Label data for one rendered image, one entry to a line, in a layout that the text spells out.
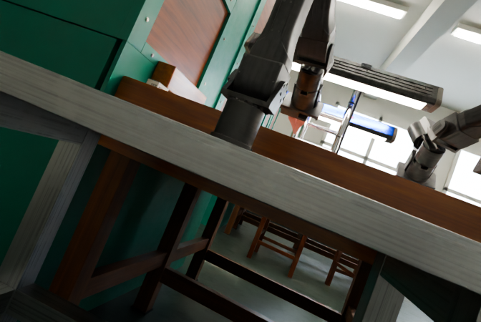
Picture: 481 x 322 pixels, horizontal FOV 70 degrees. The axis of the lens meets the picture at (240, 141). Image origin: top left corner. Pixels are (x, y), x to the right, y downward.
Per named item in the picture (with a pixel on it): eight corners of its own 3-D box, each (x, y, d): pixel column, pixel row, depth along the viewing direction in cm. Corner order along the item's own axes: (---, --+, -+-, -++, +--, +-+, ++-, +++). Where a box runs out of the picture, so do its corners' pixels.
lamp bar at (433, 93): (440, 106, 98) (449, 84, 98) (243, 46, 113) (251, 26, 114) (431, 114, 105) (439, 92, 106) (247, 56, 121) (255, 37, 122)
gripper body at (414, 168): (396, 165, 99) (406, 146, 95) (432, 177, 97) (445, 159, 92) (394, 179, 95) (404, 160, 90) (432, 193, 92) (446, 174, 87)
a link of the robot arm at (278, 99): (241, 72, 58) (230, 58, 53) (289, 86, 55) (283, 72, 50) (227, 106, 58) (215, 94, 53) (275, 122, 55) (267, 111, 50)
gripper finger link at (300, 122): (283, 120, 99) (289, 93, 93) (306, 129, 97) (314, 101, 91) (274, 134, 94) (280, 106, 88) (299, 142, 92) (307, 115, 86)
